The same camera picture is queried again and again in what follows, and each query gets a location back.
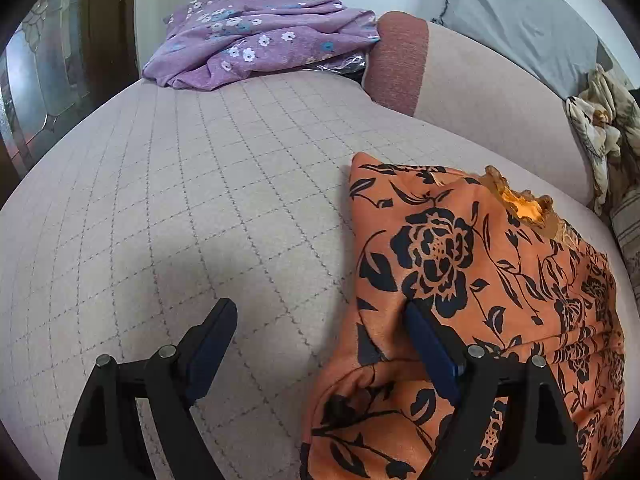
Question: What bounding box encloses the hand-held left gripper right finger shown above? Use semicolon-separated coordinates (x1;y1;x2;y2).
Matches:
404;301;584;480

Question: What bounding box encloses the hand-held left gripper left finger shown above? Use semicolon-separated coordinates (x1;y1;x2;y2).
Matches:
59;298;238;480

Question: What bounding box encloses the orange black floral garment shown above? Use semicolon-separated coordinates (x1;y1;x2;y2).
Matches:
299;152;628;480

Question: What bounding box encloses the pink bolster with red end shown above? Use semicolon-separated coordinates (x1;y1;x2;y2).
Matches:
362;11;613;213

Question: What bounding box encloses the cream floral cloth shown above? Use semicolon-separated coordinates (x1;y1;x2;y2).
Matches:
564;64;640;217

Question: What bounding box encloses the black plastic bag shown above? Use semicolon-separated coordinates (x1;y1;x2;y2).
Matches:
304;52;372;85

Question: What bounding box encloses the purple floral cloth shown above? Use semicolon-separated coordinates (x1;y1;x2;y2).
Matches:
141;0;382;92

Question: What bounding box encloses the wooden door with glass panels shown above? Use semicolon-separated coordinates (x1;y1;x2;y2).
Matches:
0;0;139;207

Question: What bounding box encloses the grey pillow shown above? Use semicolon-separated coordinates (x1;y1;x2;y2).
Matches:
431;0;615;102

